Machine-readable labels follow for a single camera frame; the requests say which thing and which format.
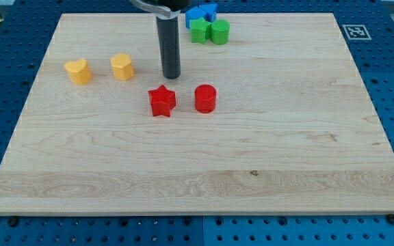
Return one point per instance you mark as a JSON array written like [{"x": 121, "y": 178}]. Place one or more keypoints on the blue cube block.
[{"x": 194, "y": 14}]

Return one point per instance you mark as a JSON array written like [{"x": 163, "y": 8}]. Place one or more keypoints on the green star block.
[{"x": 200, "y": 30}]

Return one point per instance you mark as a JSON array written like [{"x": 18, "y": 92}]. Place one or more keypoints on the blue triangle block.
[{"x": 210, "y": 11}]

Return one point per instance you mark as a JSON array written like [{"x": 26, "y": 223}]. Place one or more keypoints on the red star block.
[{"x": 162, "y": 101}]

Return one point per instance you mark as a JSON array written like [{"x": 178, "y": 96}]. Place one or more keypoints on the wooden board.
[{"x": 294, "y": 131}]

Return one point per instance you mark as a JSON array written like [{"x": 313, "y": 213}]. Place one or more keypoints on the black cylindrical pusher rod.
[{"x": 168, "y": 35}]

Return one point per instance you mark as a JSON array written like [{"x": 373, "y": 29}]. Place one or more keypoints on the grey robot arm clamp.
[{"x": 163, "y": 9}]

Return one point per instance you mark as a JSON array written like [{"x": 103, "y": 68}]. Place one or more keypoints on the red cylinder block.
[{"x": 205, "y": 98}]

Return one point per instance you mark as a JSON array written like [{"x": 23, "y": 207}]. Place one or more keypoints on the green cylinder block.
[{"x": 220, "y": 30}]

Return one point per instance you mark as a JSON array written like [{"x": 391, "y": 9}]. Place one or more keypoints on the yellow heart block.
[{"x": 78, "y": 71}]

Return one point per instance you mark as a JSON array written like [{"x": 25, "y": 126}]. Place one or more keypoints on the yellow hexagon block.
[{"x": 122, "y": 66}]

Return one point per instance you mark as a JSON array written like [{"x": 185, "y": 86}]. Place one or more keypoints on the white fiducial marker tag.
[{"x": 356, "y": 32}]

